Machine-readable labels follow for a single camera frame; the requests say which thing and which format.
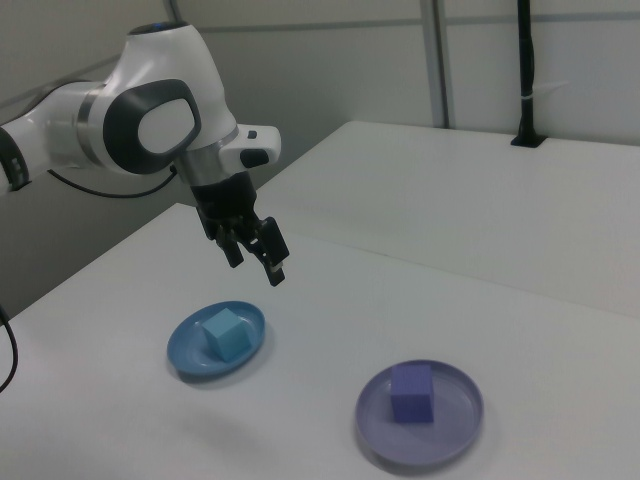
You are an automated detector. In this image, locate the white adjacent table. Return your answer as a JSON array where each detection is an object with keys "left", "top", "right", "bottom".
[{"left": 244, "top": 119, "right": 640, "bottom": 319}]

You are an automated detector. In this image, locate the blue plate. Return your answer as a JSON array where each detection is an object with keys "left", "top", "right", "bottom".
[{"left": 166, "top": 299, "right": 267, "bottom": 378}]

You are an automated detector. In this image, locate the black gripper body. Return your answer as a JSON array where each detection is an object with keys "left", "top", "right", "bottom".
[{"left": 188, "top": 171, "right": 264, "bottom": 240}]

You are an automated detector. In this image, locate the black pole base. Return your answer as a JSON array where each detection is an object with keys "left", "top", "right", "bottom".
[{"left": 509, "top": 132, "right": 547, "bottom": 149}]

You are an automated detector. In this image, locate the light blue cube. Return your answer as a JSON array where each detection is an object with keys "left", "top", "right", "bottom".
[{"left": 201, "top": 307, "right": 254, "bottom": 363}]

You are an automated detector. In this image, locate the white zip tie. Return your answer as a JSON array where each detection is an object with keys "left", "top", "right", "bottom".
[{"left": 519, "top": 79, "right": 572, "bottom": 101}]

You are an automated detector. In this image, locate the black hanging cable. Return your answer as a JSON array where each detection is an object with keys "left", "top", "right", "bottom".
[{"left": 0, "top": 303, "right": 20, "bottom": 394}]

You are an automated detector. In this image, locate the purple cube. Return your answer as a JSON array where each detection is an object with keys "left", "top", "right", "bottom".
[{"left": 389, "top": 363, "right": 435, "bottom": 426}]

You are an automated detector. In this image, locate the black cable pole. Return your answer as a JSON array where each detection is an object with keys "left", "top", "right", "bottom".
[{"left": 514, "top": 0, "right": 540, "bottom": 142}]

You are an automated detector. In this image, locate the purple plate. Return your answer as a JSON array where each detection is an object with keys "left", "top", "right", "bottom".
[{"left": 354, "top": 359, "right": 485, "bottom": 470}]

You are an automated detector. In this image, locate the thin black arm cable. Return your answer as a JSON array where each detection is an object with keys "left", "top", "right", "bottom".
[{"left": 46, "top": 168, "right": 180, "bottom": 200}]

